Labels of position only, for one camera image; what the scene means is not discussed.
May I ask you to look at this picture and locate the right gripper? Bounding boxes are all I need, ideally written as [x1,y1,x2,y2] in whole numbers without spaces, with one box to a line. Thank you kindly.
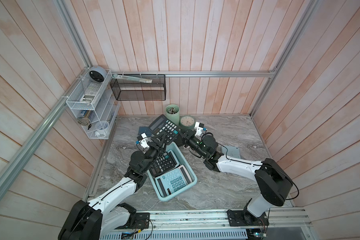
[177,127,208,161]

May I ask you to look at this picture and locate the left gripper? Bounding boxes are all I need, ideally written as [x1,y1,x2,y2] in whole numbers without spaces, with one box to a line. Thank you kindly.
[141,131,168,173]

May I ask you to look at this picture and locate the black calculator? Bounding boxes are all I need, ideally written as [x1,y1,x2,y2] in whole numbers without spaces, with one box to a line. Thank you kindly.
[150,151,179,178]

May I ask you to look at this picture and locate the mint green storage box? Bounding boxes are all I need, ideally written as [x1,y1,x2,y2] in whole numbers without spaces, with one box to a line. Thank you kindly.
[148,143,198,202]

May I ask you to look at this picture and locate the black calculator face down small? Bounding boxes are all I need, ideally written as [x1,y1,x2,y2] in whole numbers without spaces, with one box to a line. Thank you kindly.
[148,115,180,145]

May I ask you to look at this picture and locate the large teal calculator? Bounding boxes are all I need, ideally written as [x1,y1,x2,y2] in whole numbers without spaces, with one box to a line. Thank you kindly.
[155,165,193,197]

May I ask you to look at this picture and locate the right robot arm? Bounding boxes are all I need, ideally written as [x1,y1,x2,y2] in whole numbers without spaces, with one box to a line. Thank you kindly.
[179,130,295,219]

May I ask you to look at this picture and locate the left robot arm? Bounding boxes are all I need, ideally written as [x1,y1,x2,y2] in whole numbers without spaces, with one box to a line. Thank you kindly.
[58,138,165,240]

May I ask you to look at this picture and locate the teal calculator face down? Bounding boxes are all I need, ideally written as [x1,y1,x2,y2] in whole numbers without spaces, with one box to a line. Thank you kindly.
[225,146,241,159]

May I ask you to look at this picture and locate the green pen cup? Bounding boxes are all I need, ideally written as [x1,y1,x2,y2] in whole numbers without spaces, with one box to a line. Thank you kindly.
[165,104,180,125]

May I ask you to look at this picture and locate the white mug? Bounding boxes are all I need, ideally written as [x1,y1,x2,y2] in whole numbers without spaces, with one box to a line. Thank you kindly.
[95,121,110,138]

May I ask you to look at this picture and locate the ruler on basket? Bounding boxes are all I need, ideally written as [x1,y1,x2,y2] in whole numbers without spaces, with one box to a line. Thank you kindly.
[112,74,153,84]

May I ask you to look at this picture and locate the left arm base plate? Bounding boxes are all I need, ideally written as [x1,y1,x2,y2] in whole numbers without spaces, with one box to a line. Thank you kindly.
[118,212,150,230]

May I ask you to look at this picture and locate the black wire basket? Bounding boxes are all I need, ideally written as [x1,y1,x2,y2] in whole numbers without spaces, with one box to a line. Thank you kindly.
[110,74,167,101]

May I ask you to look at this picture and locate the white wire shelf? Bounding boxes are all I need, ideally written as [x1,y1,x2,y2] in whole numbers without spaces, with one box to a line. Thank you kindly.
[66,68,120,140]

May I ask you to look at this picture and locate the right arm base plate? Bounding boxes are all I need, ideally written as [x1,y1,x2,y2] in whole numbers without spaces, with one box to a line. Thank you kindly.
[227,210,269,227]

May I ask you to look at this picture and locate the aluminium front rail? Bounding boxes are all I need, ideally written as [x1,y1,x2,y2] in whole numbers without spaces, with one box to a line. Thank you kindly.
[147,207,312,231]

